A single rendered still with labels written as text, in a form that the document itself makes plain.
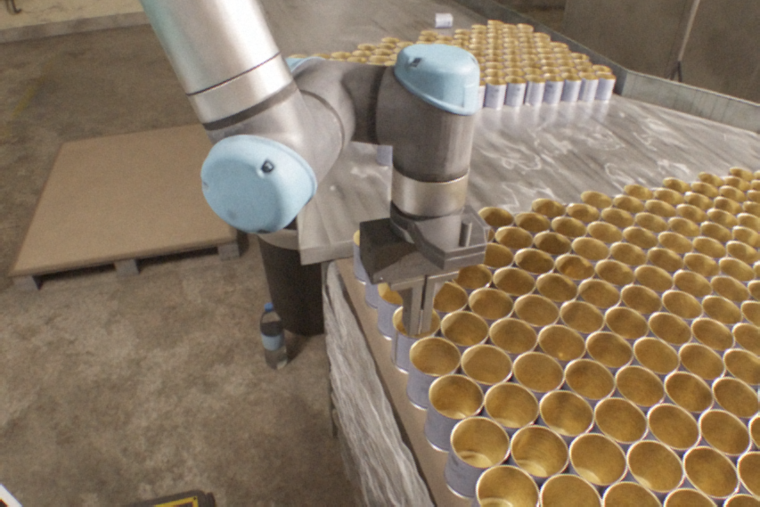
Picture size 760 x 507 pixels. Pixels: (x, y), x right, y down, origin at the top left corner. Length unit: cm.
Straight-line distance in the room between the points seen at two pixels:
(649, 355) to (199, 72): 71
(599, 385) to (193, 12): 66
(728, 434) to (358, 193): 81
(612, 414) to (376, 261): 39
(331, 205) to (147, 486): 127
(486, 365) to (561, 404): 12
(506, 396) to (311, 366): 152
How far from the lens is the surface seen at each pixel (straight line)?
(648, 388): 79
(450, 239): 47
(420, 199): 48
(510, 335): 79
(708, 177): 140
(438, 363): 76
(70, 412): 228
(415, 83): 44
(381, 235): 52
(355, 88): 46
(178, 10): 35
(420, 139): 46
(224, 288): 253
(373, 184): 116
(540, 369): 75
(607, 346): 82
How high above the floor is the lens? 169
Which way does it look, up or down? 36 degrees down
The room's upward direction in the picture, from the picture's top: 3 degrees clockwise
